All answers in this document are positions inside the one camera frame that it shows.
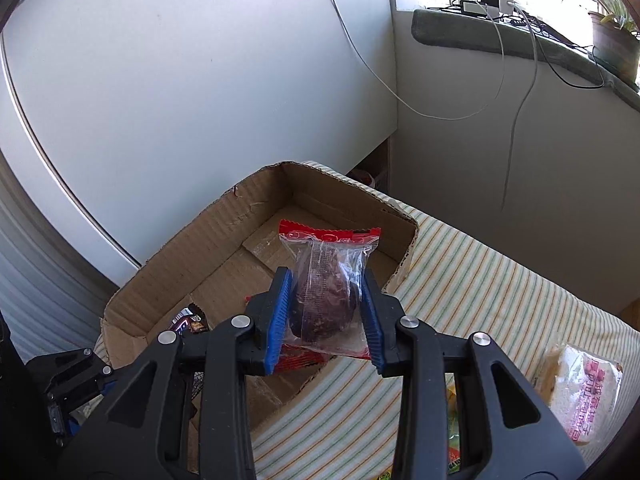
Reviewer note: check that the red bag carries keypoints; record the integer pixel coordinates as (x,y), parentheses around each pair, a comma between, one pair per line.
(362,178)

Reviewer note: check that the dark brown chocolate bar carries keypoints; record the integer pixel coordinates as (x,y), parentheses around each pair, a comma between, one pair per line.
(192,322)

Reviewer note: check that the plant pot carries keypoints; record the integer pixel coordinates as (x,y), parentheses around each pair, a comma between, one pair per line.
(612,50)

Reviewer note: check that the white charger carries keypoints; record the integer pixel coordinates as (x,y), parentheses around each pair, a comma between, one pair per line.
(502,1)

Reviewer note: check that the black flat device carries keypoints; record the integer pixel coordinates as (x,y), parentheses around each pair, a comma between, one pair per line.
(550,30)

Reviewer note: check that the sliced bread packet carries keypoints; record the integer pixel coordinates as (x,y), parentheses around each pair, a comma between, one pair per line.
(585,390)

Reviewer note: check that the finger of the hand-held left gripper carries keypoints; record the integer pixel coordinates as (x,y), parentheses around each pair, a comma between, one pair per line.
(75,422)
(80,367)

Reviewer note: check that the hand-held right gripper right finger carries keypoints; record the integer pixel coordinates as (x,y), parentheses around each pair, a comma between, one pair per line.
(372,320)

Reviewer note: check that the white wardrobe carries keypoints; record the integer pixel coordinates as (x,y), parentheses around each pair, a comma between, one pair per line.
(200,85)

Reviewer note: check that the green plant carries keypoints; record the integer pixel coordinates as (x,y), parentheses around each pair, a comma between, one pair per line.
(617,10)

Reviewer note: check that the white ribbed panel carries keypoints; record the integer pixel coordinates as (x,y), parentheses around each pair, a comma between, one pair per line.
(40,280)

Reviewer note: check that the clear red-edged cake packet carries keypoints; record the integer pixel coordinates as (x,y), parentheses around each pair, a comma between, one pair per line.
(325,280)
(302,360)

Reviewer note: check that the cardboard box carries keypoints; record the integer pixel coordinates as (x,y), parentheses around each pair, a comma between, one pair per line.
(320,200)

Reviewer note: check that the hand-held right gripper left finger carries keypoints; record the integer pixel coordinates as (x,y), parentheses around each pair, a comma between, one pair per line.
(280,320)

